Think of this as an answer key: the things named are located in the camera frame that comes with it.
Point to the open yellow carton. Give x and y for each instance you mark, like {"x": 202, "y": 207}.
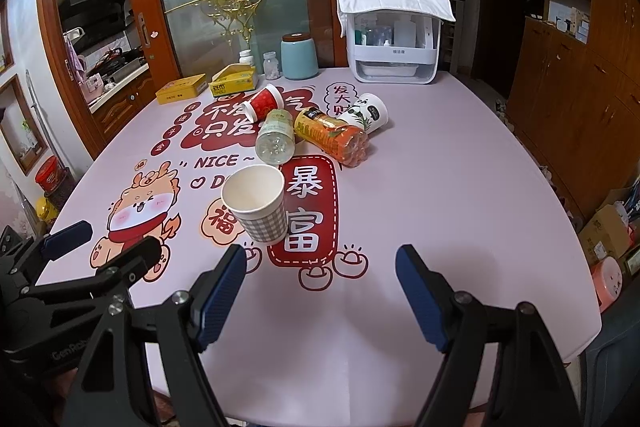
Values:
{"x": 232, "y": 83}

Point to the wooden framed wall niche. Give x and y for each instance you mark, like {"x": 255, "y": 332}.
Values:
{"x": 22, "y": 127}

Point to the black range hood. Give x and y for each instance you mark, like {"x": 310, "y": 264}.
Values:
{"x": 92, "y": 7}

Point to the small glass jar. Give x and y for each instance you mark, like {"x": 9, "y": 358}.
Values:
{"x": 270, "y": 67}

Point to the wooden shelf cabinet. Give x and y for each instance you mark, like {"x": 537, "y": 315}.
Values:
{"x": 565, "y": 72}

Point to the panda print paper cup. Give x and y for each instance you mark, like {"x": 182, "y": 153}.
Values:
{"x": 369, "y": 112}

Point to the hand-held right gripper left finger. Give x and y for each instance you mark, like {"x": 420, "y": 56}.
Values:
{"x": 219, "y": 302}

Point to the orange drink bottle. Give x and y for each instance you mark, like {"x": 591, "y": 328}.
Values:
{"x": 330, "y": 134}

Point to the pink printed tablecloth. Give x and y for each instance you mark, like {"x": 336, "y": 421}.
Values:
{"x": 410, "y": 207}

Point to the teal ceramic jar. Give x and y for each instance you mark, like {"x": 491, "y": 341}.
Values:
{"x": 299, "y": 59}

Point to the checked paper cup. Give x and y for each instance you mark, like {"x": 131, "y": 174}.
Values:
{"x": 262, "y": 222}

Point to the wooden kitchen base cabinet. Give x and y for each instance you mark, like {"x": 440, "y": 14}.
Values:
{"x": 122, "y": 107}

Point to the red paper cup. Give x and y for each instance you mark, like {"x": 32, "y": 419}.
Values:
{"x": 262, "y": 104}

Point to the cardboard box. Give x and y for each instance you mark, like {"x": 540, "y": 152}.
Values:
{"x": 602, "y": 234}

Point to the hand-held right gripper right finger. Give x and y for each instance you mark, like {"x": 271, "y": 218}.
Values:
{"x": 419, "y": 302}

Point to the white countertop cabinet appliance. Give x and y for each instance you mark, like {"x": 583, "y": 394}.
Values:
{"x": 395, "y": 57}

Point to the white pill bottle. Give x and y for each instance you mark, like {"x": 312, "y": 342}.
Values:
{"x": 246, "y": 57}

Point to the red round tin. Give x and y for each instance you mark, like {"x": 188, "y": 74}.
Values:
{"x": 47, "y": 172}

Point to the clear plastic bottle green label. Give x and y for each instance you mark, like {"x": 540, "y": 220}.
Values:
{"x": 275, "y": 139}

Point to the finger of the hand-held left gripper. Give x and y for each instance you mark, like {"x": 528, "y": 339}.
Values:
{"x": 131, "y": 264}
{"x": 65, "y": 237}

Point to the pink plastic stool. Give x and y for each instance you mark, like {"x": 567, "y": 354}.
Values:
{"x": 606, "y": 284}

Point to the yellow jar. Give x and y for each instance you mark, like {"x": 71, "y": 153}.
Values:
{"x": 46, "y": 211}

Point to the yellow tin box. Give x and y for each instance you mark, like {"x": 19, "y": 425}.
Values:
{"x": 181, "y": 90}

